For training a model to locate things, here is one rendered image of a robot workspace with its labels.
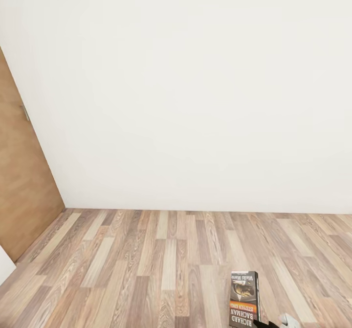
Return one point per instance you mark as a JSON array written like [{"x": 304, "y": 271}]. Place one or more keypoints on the sliding door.
[{"x": 29, "y": 197}]

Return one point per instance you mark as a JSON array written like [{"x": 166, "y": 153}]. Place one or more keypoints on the hardback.
[{"x": 244, "y": 299}]

